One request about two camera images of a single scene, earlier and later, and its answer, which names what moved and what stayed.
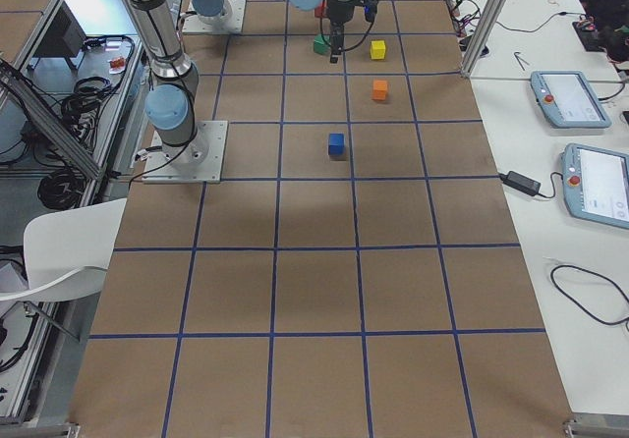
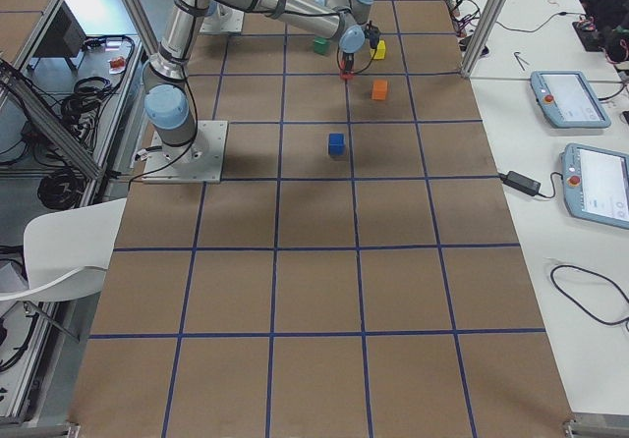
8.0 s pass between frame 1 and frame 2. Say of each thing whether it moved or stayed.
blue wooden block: stayed
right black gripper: moved
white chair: stayed
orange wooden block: stayed
